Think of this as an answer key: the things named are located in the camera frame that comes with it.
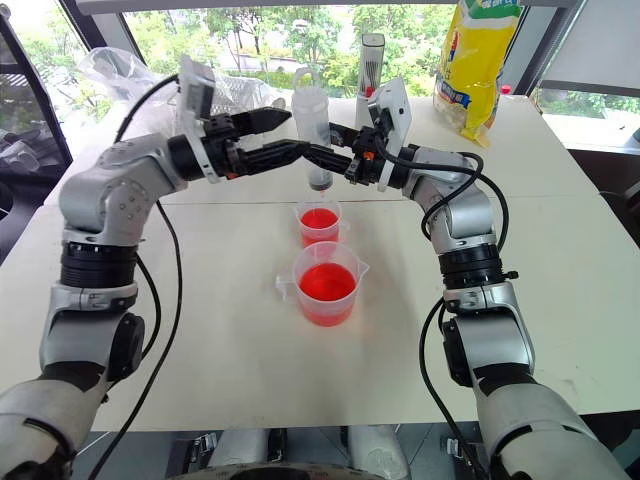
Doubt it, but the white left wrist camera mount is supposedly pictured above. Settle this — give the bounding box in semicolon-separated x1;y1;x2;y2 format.
176;53;222;184

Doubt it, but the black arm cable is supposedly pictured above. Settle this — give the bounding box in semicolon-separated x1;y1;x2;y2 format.
89;73;183;480
372;112;512;480

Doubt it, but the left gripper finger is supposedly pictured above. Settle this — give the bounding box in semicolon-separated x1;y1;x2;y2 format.
245;140;312;177
232;106;293;137

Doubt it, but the small cup with red liquid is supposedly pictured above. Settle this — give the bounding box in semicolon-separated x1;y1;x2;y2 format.
293;199;352;250

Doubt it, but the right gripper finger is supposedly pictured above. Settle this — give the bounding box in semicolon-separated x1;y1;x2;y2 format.
327;122;362;147
300;143;355;177

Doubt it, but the large cup with red liquid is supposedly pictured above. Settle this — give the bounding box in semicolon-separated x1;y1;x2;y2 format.
275;240;372;329

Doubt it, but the grey rounded robot leg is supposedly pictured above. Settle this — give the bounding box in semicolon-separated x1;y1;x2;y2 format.
346;424;410;480
211;427;267;480

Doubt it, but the crumpled clear plastic bag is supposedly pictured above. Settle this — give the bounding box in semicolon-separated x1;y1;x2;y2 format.
77;47;294;127

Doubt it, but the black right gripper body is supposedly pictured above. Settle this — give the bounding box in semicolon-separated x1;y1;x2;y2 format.
344;124;390;188

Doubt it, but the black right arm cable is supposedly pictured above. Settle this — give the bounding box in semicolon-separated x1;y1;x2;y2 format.
372;112;512;480

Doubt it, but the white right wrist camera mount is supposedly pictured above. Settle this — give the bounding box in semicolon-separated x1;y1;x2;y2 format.
367;76;414;194

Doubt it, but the yellow snack bag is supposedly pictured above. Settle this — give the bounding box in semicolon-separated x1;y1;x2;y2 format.
432;0;522;152

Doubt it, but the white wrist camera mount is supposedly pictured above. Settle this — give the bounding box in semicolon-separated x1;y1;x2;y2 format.
367;76;414;194
176;53;222;184

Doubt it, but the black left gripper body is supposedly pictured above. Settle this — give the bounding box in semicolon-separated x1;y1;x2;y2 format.
202;113;252;180

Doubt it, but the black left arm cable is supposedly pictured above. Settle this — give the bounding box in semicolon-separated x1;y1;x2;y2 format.
89;73;183;480

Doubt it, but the clear tube with black cap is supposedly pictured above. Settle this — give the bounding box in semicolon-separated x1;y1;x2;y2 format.
354;33;387;129

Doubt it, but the large clear plastic syringe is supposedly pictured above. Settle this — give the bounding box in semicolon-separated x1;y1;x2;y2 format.
291;66;334;197

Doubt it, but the dark rounded base rim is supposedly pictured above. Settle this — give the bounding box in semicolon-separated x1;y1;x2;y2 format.
199;457;387;480

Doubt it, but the black metal rack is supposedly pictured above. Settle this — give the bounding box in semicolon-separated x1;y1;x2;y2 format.
0;9;75;184

